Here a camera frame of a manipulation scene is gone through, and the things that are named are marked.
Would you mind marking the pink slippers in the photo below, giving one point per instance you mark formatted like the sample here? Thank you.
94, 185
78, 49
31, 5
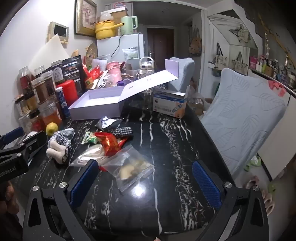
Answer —
266, 199

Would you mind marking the red flower print snack bag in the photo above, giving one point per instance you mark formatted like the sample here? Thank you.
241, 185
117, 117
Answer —
95, 73

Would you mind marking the black printed pouch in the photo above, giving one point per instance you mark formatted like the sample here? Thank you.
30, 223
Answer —
72, 68

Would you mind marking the dark wooden door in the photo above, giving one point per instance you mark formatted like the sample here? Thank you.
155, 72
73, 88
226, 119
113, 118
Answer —
160, 46

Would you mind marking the blue white tissue box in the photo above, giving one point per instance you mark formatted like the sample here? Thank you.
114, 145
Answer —
168, 104

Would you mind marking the red contents jar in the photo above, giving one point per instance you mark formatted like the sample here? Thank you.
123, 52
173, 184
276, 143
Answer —
26, 80

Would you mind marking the small pale contents jar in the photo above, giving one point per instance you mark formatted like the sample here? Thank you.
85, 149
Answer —
25, 124

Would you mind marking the red sauce jar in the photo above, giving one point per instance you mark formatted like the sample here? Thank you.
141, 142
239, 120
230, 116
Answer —
37, 121

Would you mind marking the green electric kettle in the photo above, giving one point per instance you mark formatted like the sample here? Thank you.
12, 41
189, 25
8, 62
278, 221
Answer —
128, 25

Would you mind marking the gold framed picture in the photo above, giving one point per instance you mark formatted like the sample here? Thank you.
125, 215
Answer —
85, 17

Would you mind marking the silver purple snack packet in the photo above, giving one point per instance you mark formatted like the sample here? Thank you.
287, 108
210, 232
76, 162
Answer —
108, 122

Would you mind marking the wooden framed wall panel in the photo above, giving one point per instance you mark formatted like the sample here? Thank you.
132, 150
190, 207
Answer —
59, 32

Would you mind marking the person's left hand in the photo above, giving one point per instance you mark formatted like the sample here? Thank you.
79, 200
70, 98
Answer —
5, 194

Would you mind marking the white water bottle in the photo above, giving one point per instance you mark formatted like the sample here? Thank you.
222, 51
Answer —
145, 68

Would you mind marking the row of shelf bottles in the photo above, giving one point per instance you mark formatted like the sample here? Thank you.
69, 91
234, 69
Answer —
272, 69

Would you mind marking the white fridge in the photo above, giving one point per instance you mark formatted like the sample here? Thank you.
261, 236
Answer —
129, 42

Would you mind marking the paper leaflet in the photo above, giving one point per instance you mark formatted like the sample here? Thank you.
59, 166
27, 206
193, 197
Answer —
99, 63

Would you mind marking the gingham plush toy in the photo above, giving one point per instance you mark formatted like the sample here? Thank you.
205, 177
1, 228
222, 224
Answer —
59, 144

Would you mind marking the black white gingham scrunchie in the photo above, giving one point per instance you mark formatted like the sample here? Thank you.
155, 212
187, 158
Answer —
123, 133

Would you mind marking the green slippers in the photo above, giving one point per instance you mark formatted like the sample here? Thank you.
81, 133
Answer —
253, 163

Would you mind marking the white gift box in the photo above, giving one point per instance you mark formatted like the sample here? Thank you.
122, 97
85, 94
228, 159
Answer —
101, 105

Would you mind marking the canvas tote bag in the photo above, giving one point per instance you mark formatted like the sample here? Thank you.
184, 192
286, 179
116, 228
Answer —
220, 60
240, 64

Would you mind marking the green white pouch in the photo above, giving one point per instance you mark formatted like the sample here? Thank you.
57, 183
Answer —
130, 53

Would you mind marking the clear glass jar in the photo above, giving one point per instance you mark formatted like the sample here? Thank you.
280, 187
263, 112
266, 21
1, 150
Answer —
147, 100

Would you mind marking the white cabinet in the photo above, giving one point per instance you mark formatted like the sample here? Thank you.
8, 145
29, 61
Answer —
233, 48

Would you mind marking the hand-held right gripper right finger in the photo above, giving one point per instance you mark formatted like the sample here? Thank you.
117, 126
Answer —
207, 187

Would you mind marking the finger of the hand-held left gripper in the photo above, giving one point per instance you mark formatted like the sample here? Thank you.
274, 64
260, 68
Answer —
38, 141
13, 134

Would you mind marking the brown spice jar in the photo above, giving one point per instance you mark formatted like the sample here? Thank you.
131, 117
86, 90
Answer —
40, 91

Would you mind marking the brown patterned tote bag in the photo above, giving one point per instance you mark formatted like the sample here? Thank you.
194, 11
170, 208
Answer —
195, 44

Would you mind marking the green apple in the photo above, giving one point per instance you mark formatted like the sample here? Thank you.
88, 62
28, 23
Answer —
52, 129

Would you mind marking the woven straw fan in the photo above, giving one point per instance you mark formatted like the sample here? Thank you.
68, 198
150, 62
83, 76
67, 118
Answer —
91, 52

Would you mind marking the zip bag with yellow snack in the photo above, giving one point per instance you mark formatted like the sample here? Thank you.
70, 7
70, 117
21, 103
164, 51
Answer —
129, 165

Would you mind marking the orange honey jar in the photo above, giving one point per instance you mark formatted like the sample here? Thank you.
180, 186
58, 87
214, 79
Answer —
49, 114

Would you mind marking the purple label jar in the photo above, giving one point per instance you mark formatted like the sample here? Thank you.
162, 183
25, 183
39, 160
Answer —
58, 73

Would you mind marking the yellow pot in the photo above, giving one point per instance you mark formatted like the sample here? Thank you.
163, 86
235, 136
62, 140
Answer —
105, 30

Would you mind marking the white foam board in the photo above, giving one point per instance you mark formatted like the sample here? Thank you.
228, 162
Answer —
52, 54

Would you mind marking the blue tube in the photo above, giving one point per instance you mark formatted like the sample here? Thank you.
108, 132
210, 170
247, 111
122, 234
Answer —
63, 103

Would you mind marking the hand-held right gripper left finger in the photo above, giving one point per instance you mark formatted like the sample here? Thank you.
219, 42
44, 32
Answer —
84, 183

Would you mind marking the small dark lid jar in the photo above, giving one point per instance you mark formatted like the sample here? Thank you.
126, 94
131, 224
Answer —
22, 106

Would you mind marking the red snack packet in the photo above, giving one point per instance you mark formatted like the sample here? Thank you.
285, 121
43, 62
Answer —
109, 143

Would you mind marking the clear lid spice jar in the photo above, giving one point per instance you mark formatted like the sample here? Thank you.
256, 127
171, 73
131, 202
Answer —
39, 70

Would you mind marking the green snack packet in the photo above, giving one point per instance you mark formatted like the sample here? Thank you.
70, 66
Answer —
89, 138

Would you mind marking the pink cup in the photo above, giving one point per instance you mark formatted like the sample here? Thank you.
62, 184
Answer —
113, 69

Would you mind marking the red canister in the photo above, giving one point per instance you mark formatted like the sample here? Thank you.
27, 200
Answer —
69, 92

